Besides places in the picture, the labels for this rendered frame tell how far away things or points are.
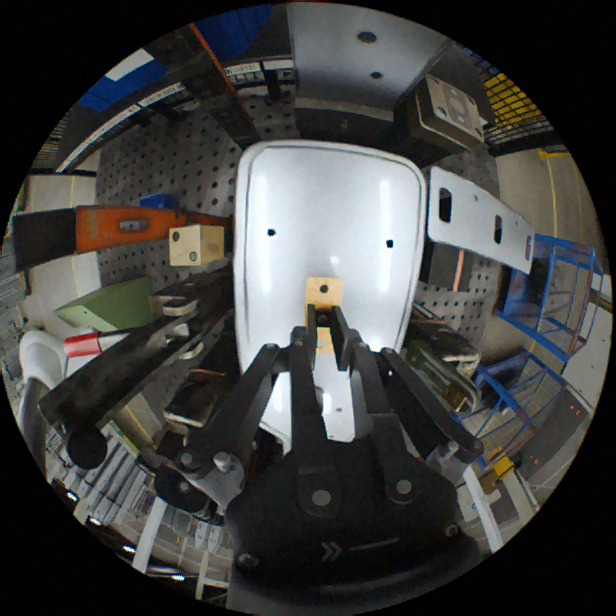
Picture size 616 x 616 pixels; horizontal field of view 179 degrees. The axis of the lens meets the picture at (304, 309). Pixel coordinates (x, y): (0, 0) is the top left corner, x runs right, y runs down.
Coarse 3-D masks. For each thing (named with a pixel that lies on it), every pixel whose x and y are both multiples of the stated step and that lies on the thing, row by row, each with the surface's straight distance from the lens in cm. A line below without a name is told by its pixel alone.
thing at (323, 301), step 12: (312, 276) 20; (312, 288) 20; (336, 288) 21; (312, 300) 21; (324, 300) 21; (336, 300) 21; (324, 312) 20; (324, 324) 20; (324, 336) 22; (324, 348) 22
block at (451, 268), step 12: (432, 252) 29; (444, 252) 30; (456, 252) 32; (468, 252) 33; (432, 264) 29; (444, 264) 30; (456, 264) 32; (468, 264) 34; (420, 276) 31; (432, 276) 29; (444, 276) 31; (456, 276) 32; (468, 276) 34; (456, 288) 33; (468, 288) 35
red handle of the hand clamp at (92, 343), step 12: (72, 336) 26; (84, 336) 24; (96, 336) 23; (108, 336) 22; (120, 336) 22; (168, 336) 20; (180, 336) 20; (72, 348) 25; (84, 348) 24; (96, 348) 23
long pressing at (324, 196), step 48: (288, 144) 24; (336, 144) 24; (240, 192) 23; (288, 192) 22; (336, 192) 22; (384, 192) 24; (240, 240) 22; (288, 240) 21; (336, 240) 21; (384, 240) 23; (240, 288) 23; (288, 288) 22; (384, 288) 24; (240, 336) 25; (288, 336) 24; (384, 336) 26; (288, 384) 29; (336, 384) 29; (288, 432) 39; (336, 432) 39
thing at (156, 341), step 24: (192, 312) 20; (144, 336) 17; (192, 336) 21; (96, 360) 16; (120, 360) 15; (144, 360) 18; (168, 360) 19; (72, 384) 15; (96, 384) 15; (120, 384) 17; (144, 384) 17; (48, 408) 15; (72, 408) 16; (96, 408) 17; (120, 408) 17; (72, 432) 13; (96, 432) 13; (72, 456) 13; (96, 456) 14
